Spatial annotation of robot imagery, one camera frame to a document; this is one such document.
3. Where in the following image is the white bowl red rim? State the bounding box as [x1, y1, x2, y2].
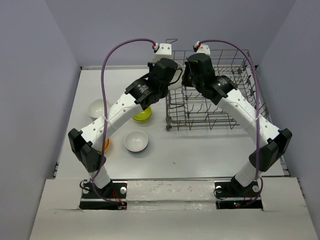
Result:
[123, 130, 149, 153]

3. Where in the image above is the grey wire dish rack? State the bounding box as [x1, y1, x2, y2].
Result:
[163, 38, 268, 132]

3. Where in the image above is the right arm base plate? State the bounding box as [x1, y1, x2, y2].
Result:
[213, 181, 263, 210]

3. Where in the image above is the green bowl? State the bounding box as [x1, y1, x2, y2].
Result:
[132, 107, 153, 124]

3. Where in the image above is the white bowl stack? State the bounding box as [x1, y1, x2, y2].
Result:
[87, 98, 105, 120]

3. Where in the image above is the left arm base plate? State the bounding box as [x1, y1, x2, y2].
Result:
[79, 179, 128, 211]

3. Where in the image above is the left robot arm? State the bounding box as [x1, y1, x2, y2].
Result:
[68, 58, 184, 200]

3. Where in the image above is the orange bowl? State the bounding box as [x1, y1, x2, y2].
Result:
[104, 138, 110, 151]

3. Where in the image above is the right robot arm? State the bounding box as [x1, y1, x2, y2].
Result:
[182, 53, 293, 196]

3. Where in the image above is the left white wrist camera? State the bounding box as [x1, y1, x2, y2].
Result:
[152, 42, 172, 63]

